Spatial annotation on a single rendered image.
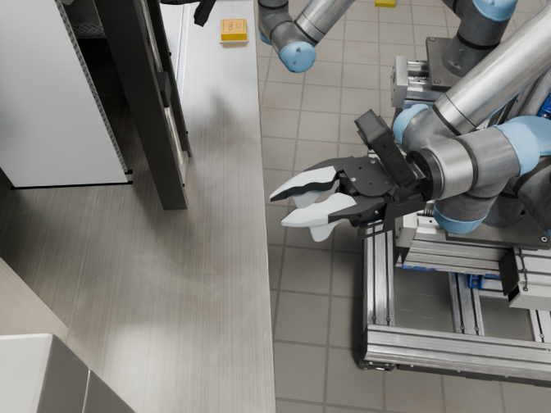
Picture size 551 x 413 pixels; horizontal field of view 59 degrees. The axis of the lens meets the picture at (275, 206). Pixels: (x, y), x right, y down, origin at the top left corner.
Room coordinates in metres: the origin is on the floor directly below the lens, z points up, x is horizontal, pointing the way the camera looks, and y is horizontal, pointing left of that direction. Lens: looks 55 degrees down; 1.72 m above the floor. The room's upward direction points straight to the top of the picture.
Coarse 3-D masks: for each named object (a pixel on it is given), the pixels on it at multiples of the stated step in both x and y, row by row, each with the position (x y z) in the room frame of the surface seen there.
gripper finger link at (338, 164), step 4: (352, 156) 0.42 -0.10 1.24; (328, 160) 0.41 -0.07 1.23; (332, 160) 0.41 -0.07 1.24; (336, 160) 0.41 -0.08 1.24; (340, 160) 0.41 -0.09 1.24; (344, 160) 0.41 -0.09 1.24; (316, 164) 0.41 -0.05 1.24; (320, 164) 0.41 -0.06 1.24; (324, 164) 0.41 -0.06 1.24; (328, 164) 0.41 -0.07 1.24; (332, 164) 0.41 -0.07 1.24; (336, 164) 0.41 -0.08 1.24; (340, 164) 0.41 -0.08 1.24; (308, 168) 0.40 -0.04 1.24; (312, 168) 0.40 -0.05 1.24; (316, 168) 0.40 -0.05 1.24; (320, 168) 0.40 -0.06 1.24; (336, 168) 0.40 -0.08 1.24; (340, 168) 0.40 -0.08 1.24; (336, 172) 0.39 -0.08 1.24; (340, 172) 0.40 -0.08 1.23; (336, 176) 0.39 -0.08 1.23
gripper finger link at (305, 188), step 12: (324, 168) 0.40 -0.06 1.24; (300, 180) 0.38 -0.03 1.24; (312, 180) 0.38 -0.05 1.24; (324, 180) 0.38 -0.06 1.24; (276, 192) 0.36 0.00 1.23; (288, 192) 0.36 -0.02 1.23; (300, 192) 0.37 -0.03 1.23; (312, 192) 0.38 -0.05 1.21; (324, 192) 0.38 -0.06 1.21; (300, 204) 0.37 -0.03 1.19
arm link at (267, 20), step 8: (264, 8) 1.04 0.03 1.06; (272, 8) 1.03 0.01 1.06; (280, 8) 1.03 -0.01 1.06; (288, 8) 1.06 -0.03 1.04; (264, 16) 1.04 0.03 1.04; (272, 16) 1.02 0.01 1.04; (280, 16) 1.02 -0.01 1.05; (288, 16) 1.02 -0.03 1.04; (264, 24) 1.02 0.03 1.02; (272, 24) 1.00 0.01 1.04; (264, 32) 1.02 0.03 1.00; (264, 40) 1.04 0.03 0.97
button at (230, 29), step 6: (222, 24) 1.17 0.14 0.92; (228, 24) 1.17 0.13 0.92; (234, 24) 1.17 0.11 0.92; (240, 24) 1.17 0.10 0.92; (246, 24) 1.19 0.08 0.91; (222, 30) 1.14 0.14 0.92; (228, 30) 1.14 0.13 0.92; (234, 30) 1.14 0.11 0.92; (240, 30) 1.14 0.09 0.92; (246, 30) 1.14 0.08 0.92; (222, 36) 1.13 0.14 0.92; (228, 36) 1.13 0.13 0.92; (234, 36) 1.13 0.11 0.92; (240, 36) 1.13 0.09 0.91; (246, 36) 1.13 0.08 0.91
